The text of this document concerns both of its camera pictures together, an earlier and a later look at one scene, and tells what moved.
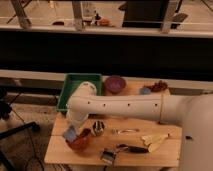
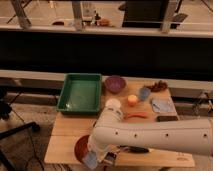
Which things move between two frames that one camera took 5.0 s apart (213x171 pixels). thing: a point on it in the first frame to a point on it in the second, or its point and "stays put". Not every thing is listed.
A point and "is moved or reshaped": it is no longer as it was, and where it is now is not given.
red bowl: (82, 141) is moved or reshaped
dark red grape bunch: (158, 86) stays put
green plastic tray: (72, 81) stays put
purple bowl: (115, 84) stays put
